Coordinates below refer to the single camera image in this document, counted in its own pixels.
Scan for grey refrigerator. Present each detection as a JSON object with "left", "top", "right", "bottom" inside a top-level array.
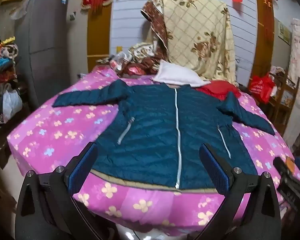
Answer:
[{"left": 14, "top": 0, "right": 88, "bottom": 110}]

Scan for red shopping bag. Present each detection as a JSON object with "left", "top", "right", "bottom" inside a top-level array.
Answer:
[{"left": 248, "top": 74, "right": 275, "bottom": 104}]

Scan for white plastic bag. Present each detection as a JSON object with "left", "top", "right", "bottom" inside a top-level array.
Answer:
[{"left": 1, "top": 89, "right": 23, "bottom": 121}]

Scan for pink floral bed sheet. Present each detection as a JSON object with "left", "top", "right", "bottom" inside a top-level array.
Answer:
[{"left": 7, "top": 68, "right": 300, "bottom": 233}]

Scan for teal quilted jacket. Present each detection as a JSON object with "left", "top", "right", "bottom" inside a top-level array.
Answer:
[{"left": 52, "top": 79, "right": 276, "bottom": 195}]

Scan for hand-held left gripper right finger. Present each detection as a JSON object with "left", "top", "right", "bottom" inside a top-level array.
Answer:
[{"left": 187, "top": 143, "right": 282, "bottom": 240}]

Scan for white pillow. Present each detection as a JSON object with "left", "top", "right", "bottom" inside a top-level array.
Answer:
[{"left": 151, "top": 60, "right": 212, "bottom": 88}]

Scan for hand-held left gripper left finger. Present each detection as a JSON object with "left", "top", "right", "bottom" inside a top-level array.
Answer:
[{"left": 15, "top": 142, "right": 120, "bottom": 240}]

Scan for red ruffled pillow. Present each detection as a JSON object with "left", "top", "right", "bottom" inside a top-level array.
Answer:
[{"left": 195, "top": 80, "right": 242, "bottom": 101}]

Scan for small wall poster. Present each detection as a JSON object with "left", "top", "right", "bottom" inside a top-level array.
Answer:
[{"left": 277, "top": 21, "right": 293, "bottom": 46}]

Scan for beige floral quilt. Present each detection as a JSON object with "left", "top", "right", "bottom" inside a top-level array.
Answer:
[{"left": 126, "top": 0, "right": 238, "bottom": 87}]

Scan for clear plastic wrappers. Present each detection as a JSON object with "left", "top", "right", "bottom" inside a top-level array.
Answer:
[{"left": 109, "top": 51, "right": 131, "bottom": 73}]

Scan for pile of colourful clothes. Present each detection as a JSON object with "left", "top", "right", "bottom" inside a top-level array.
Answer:
[{"left": 0, "top": 29, "right": 20, "bottom": 88}]

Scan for wooden shelf rack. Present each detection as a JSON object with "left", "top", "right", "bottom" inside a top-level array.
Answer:
[{"left": 265, "top": 69, "right": 300, "bottom": 137}]

